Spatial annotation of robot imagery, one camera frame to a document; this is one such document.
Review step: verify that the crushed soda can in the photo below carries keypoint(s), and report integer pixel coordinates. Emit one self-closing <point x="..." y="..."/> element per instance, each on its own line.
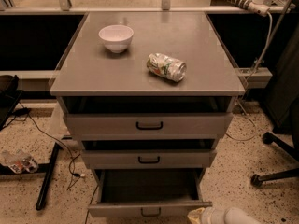
<point x="166" y="67"/>

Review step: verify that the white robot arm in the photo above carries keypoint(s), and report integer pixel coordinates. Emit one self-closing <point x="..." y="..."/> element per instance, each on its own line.
<point x="211" y="215"/>

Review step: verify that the white power strip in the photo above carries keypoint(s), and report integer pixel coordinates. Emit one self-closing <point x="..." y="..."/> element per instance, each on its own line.
<point x="255" y="6"/>

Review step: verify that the black office chair base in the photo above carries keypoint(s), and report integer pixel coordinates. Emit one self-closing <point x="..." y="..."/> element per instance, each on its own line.
<point x="282" y="165"/>

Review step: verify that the black bag at left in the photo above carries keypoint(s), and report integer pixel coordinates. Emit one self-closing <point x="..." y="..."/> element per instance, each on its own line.
<point x="9" y="97"/>

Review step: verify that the grey drawer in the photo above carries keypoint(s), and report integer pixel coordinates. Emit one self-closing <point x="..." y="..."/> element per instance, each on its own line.
<point x="148" y="193"/>
<point x="148" y="159"/>
<point x="147" y="126"/>

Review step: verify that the clear plastic bottles pack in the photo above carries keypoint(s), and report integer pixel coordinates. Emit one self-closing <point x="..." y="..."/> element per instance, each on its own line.
<point x="20" y="161"/>

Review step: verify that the grey drawer cabinet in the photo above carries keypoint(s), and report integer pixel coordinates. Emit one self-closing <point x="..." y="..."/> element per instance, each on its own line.
<point x="94" y="80"/>

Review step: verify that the white ceramic bowl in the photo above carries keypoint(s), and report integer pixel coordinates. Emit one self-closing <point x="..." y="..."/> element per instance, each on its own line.
<point x="116" y="38"/>

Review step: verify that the black floor stand bar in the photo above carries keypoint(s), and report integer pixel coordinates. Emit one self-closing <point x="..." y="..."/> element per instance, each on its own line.
<point x="47" y="169"/>

